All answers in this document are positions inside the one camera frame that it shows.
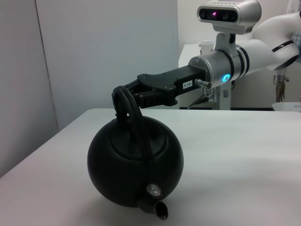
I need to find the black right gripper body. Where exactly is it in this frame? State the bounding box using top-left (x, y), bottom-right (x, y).
top-left (137, 65), bottom-right (208, 95)

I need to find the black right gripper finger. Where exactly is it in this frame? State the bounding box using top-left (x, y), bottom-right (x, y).
top-left (124, 80), bottom-right (151, 92)
top-left (133, 89), bottom-right (178, 109)

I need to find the black round teapot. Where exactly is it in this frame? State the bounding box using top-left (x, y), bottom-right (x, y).
top-left (87, 85), bottom-right (184, 214)

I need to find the tan skeletal hand model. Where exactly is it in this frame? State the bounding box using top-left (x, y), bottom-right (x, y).
top-left (273, 68), bottom-right (289, 103)

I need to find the white side desk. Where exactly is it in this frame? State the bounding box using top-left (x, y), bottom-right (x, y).
top-left (177, 43), bottom-right (232, 110)

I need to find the white curved tray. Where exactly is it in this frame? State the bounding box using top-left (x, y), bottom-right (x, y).
top-left (271, 102), bottom-right (301, 111)

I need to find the right gripper cable with connector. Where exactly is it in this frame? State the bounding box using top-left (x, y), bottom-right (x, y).
top-left (188, 79), bottom-right (214, 109)

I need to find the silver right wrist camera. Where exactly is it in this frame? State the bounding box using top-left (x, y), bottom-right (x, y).
top-left (197, 0), bottom-right (262, 57)

